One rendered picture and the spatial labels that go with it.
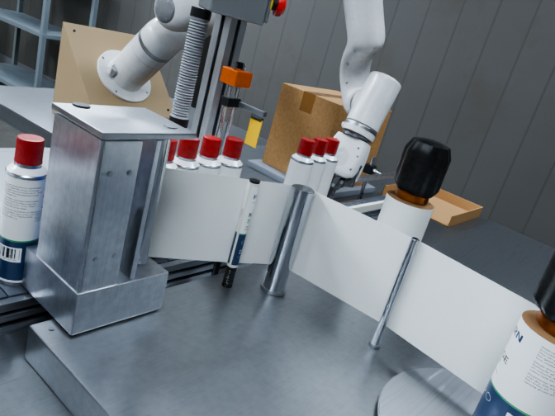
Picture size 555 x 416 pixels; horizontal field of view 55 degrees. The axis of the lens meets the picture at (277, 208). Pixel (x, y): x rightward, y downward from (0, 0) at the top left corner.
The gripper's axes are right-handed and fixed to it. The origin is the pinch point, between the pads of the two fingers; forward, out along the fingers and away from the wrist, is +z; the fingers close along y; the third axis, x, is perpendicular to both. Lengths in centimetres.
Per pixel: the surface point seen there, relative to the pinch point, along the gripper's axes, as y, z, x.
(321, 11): -166, -114, 175
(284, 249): 19.9, 12.1, -39.8
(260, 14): 0, -21, -49
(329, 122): -21.7, -20.0, 20.7
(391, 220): 27.8, -0.4, -24.4
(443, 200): -1, -20, 87
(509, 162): -16, -68, 203
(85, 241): 15, 19, -73
